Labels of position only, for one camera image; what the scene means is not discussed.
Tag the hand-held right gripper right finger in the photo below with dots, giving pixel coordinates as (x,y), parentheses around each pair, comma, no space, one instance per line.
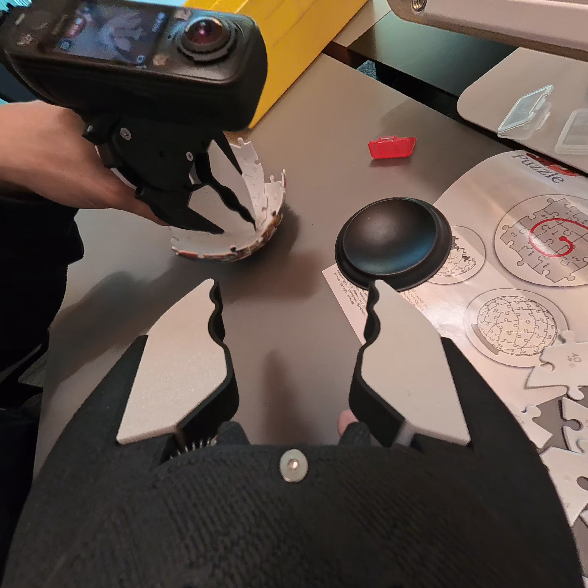
(413,372)

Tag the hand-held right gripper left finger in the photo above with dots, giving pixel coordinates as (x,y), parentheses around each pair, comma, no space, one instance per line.
(179,367)

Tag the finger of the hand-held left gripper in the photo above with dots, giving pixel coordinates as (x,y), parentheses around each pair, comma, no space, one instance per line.
(206,202)
(170,206)

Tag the partly built puzzle ball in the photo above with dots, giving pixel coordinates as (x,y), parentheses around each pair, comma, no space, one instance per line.
(262,193)

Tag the person's left forearm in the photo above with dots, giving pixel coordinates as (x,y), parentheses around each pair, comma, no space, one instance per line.
(32,275)

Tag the puzzle instruction leaflet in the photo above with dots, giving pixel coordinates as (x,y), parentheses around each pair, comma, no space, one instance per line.
(505,285)

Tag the black round ball stand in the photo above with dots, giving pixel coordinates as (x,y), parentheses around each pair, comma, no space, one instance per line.
(390,243)

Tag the pile of white puzzle pieces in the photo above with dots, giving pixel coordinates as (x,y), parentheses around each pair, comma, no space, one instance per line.
(565,363)

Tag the person's right hand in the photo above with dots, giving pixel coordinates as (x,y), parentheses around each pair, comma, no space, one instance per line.
(347,422)

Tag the person's left hand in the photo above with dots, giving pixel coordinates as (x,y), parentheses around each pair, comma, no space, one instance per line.
(46,151)

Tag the yellow plastic bin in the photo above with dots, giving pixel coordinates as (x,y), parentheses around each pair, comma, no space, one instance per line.
(298,46)

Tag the red plastic case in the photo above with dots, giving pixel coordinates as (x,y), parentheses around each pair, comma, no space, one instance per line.
(390,148)

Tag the clear plastic case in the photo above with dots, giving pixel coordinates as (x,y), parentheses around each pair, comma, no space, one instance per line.
(523,112)
(572,133)

